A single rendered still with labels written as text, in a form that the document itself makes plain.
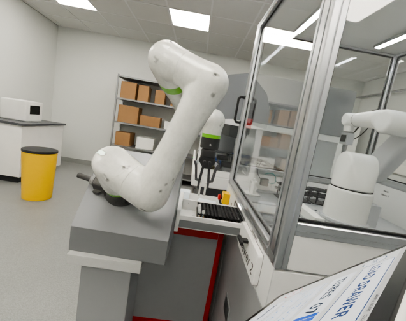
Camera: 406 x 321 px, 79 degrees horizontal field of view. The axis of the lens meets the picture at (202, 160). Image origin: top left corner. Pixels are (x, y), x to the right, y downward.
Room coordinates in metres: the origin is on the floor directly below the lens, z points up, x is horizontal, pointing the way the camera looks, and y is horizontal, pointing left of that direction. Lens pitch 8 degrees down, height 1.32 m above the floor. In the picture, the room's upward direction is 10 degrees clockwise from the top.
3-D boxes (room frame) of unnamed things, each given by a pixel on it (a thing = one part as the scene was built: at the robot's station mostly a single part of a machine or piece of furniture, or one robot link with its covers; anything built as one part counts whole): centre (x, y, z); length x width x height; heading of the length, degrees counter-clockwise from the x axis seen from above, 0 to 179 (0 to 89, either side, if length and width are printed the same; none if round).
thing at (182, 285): (1.61, 0.10, 0.38); 0.62 x 0.58 x 0.76; 3
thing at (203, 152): (1.21, -0.02, 1.16); 0.08 x 0.07 x 0.09; 93
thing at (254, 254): (0.90, -0.23, 0.87); 0.29 x 0.02 x 0.11; 3
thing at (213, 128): (1.21, -0.01, 1.33); 0.13 x 0.11 x 0.14; 81
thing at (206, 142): (1.21, -0.02, 1.23); 0.12 x 0.09 x 0.06; 3
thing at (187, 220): (1.21, -0.13, 0.86); 0.40 x 0.26 x 0.06; 93
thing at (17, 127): (4.00, 2.98, 0.61); 1.15 x 0.72 x 1.22; 2
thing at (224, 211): (1.21, -0.13, 0.87); 0.22 x 0.18 x 0.06; 93
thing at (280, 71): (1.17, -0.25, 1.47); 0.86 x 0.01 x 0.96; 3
